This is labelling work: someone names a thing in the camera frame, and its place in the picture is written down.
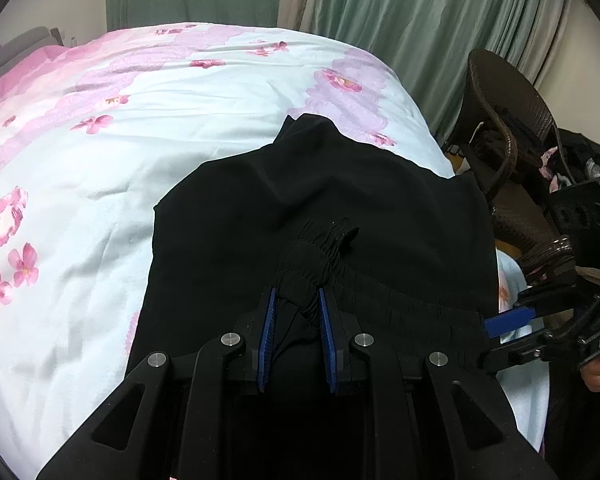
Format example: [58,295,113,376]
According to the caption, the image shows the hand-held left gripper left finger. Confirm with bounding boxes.
[36,286,282,480]

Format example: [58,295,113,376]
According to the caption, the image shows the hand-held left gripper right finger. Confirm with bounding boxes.
[317,287,561,480]

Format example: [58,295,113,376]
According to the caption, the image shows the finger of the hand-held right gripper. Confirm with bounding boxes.
[479,332,551,372]
[484,280,600,339]

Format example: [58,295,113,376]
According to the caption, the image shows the black pants with white logo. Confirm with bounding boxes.
[122,114,501,480]

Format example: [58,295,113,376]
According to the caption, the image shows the pile of dark clothes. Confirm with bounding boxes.
[539,129,600,196]

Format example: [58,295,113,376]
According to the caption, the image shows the brown wicker chair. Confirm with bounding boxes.
[442,49,588,281]

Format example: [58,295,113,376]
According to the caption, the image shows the bed with pink floral sheet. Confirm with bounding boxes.
[0,22,553,480]

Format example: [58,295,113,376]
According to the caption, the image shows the grey headboard cushion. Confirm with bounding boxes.
[0,26,65,92]

